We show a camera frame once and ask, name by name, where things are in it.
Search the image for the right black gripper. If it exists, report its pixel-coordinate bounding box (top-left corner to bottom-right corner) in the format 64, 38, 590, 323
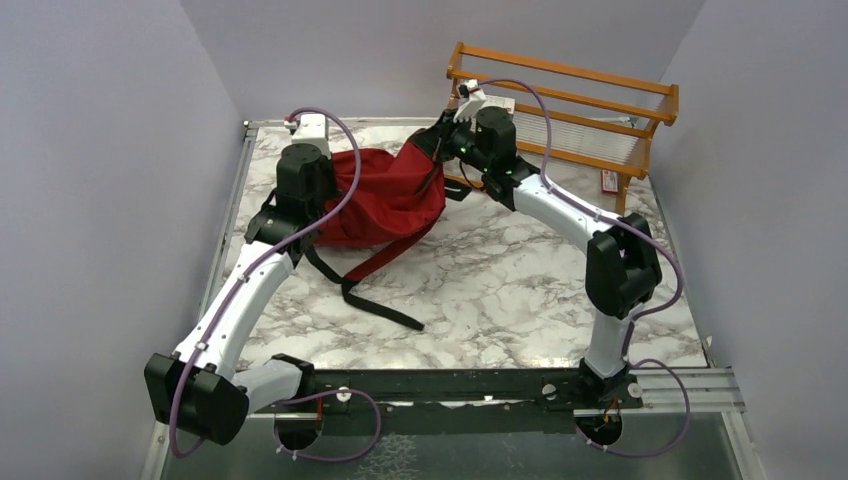
409, 109, 491, 175

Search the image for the red student backpack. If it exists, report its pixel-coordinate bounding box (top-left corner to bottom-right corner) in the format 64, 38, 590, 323
306, 139, 472, 331

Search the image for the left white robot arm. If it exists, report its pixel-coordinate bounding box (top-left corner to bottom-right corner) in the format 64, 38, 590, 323
144, 143, 339, 445

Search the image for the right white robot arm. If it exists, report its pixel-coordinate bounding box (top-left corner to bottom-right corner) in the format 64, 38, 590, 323
411, 107, 662, 407

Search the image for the white box on shelf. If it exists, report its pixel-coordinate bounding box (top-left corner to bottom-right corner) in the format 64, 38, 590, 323
484, 95, 516, 118

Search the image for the orange wooden shelf rack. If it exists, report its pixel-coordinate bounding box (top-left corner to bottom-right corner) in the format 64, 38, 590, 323
446, 42, 680, 214

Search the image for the small red white box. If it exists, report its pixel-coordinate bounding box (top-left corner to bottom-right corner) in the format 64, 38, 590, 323
601, 170, 619, 195

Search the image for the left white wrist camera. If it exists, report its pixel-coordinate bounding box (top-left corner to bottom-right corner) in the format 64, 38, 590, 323
283, 113, 332, 158

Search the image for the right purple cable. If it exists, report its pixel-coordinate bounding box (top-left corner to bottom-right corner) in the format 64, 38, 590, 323
476, 79, 693, 460

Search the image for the black metal base rail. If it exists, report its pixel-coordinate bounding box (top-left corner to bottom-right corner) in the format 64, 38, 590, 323
156, 351, 747, 439

